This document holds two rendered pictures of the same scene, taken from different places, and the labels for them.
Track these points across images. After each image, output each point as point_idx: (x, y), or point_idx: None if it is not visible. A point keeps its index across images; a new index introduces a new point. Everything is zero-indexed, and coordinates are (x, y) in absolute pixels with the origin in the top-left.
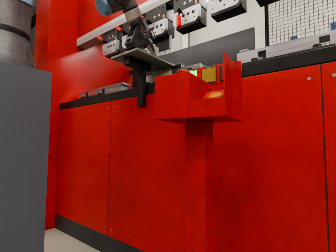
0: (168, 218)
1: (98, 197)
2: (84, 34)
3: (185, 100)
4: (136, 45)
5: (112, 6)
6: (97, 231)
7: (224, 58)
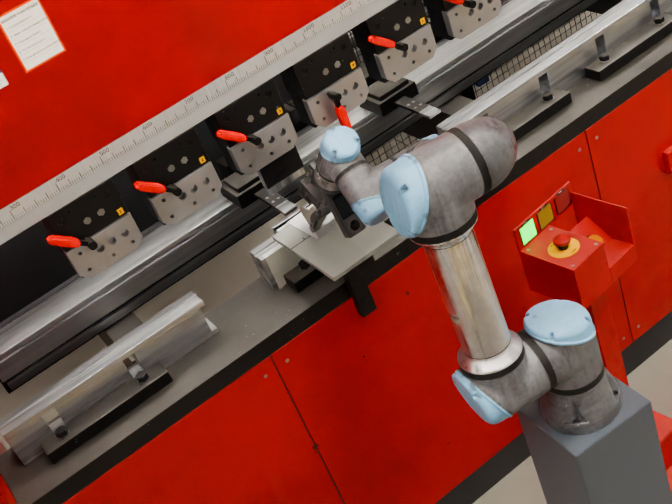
0: (472, 415)
1: None
2: None
3: (607, 270)
4: (320, 216)
5: None
6: None
7: (627, 213)
